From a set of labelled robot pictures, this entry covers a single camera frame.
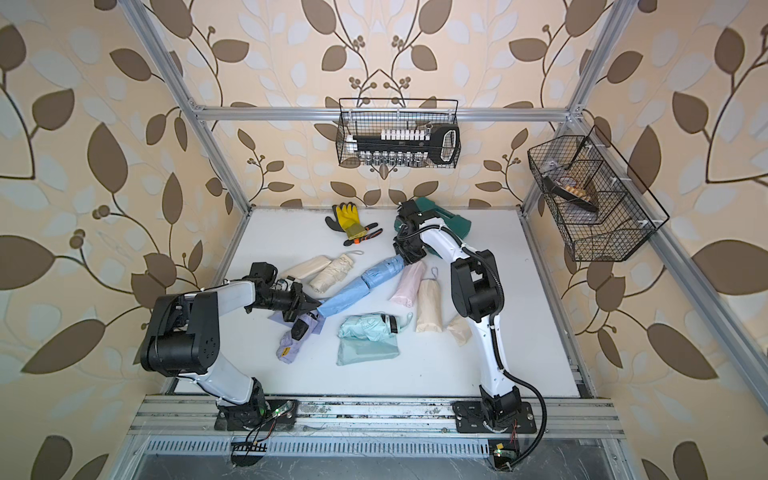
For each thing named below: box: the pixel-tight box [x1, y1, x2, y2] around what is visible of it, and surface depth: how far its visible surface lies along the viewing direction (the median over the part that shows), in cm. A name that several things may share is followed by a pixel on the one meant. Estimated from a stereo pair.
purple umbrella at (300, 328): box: [276, 312, 318, 364], surface depth 86 cm
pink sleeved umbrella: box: [389, 260, 426, 307], surface depth 98 cm
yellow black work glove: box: [325, 202, 367, 241], surface depth 117 cm
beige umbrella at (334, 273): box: [309, 250, 364, 293], surface depth 100 cm
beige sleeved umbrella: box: [280, 255, 332, 279], surface depth 103 cm
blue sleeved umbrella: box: [317, 276, 370, 318], surface depth 94 cm
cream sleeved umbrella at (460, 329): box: [446, 316, 473, 346], surface depth 88 cm
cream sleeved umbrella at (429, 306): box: [416, 278, 443, 333], surface depth 94 cm
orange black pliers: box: [343, 222, 383, 247], surface depth 114 cm
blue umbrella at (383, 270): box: [361, 254, 405, 288], surface depth 100 cm
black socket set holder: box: [346, 124, 461, 166], surface depth 86 cm
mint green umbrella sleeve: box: [336, 334, 401, 366], surface depth 86 cm
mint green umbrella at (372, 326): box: [338, 312, 413, 342], surface depth 87 cm
